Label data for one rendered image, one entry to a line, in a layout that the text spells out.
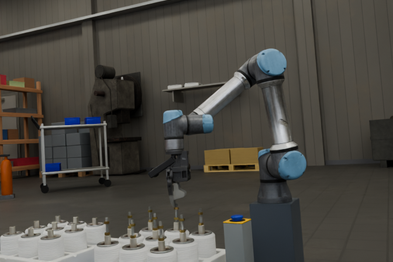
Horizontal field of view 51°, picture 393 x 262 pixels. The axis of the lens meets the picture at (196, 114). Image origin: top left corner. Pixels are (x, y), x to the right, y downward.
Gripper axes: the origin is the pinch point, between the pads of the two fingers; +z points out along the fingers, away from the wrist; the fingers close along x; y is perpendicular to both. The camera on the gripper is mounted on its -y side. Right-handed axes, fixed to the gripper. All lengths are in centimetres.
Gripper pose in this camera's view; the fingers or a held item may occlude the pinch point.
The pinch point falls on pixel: (172, 203)
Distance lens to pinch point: 160.9
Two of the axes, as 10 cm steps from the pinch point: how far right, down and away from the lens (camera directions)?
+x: 1.5, 0.6, 9.9
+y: 9.9, -0.7, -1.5
